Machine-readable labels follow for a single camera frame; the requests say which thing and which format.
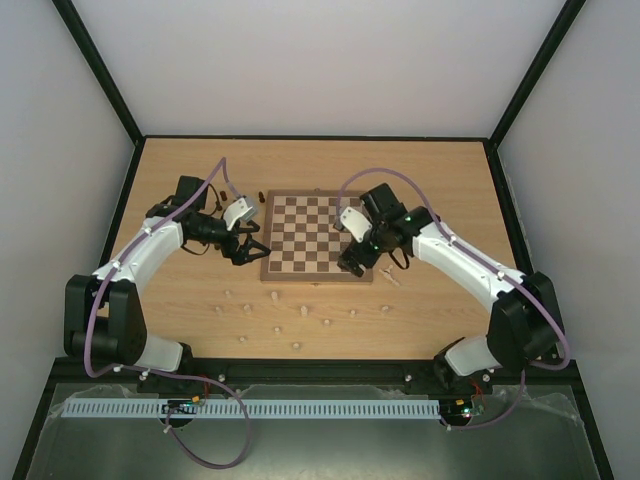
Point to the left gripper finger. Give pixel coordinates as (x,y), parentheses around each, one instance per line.
(249,227)
(253,250)

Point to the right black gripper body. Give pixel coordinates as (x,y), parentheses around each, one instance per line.
(359,252)

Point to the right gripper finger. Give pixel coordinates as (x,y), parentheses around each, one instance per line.
(357,270)
(345,264)

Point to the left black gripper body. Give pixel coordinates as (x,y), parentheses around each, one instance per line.
(229,248)

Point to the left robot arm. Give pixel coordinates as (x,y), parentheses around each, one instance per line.
(104,323)

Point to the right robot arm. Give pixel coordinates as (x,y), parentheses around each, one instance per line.
(524,313)

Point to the wooden chess board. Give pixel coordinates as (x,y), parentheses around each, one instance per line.
(305,245)

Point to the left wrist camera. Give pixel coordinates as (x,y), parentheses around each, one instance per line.
(243,209)

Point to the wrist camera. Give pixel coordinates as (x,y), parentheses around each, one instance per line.
(353,221)
(243,209)

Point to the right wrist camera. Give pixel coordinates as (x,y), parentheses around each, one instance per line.
(353,221)

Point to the black frame rail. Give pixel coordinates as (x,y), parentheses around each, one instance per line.
(414,377)

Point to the white slotted cable duct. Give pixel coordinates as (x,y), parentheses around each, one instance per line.
(255,409)

